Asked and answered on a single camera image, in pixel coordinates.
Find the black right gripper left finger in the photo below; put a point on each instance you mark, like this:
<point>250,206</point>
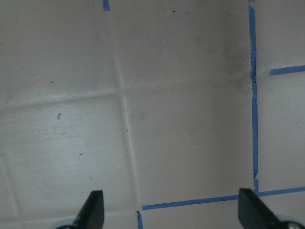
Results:
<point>91,215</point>

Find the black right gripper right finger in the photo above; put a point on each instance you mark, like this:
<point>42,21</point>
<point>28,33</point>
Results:
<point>254,214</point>

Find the brown paper table cover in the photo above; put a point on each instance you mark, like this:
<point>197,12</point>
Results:
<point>168,106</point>

